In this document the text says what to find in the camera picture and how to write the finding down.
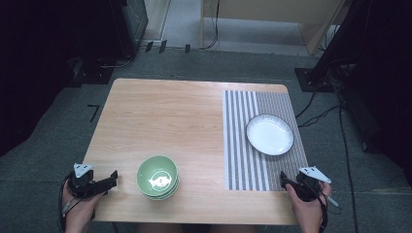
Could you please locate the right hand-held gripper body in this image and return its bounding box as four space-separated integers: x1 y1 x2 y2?
292 166 332 203

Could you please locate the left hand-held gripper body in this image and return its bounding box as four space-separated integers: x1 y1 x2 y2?
66 163 105 199

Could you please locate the person's left hand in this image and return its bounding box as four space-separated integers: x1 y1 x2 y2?
61 180 102 228

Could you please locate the person's right hand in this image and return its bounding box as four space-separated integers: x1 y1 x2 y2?
286 182 333 226

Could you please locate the green bowl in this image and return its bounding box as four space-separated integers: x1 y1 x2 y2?
136 155 180 198
147 184 180 201
142 181 180 199

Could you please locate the white plate with dark rim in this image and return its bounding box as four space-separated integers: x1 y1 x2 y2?
245 114 295 157

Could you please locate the grey striped placemat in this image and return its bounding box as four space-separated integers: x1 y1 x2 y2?
222 89 309 192

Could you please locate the black angled tape mark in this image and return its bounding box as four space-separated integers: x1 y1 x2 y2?
86 103 101 123

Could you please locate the black floor plate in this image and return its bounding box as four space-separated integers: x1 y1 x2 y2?
78 57 115 85

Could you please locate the dark curtain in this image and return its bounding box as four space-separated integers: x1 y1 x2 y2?
319 0 412 187

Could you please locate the black equipment cabinet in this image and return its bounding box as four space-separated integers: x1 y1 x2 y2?
108 0 150 60

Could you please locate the light wooden cabinet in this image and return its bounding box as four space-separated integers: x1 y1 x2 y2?
199 0 354 56

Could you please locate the right hand-held gripper cable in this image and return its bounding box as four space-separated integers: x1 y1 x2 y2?
316 190 343 233

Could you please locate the hand-held gripper cable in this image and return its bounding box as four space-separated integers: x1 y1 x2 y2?
57 174 79 233
316 190 343 233

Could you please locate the left hand-held gripper cable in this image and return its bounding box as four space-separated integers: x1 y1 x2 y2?
57 174 79 233

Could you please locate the black floor cable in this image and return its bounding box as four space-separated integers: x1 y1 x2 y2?
294 91 318 119
297 104 342 128
337 92 360 233

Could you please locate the black stand base plate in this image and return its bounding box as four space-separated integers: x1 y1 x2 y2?
293 67 335 93

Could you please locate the pale floor cable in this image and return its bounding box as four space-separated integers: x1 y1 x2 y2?
99 55 134 70

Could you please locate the black hanging cable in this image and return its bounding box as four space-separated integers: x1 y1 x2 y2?
199 0 222 50

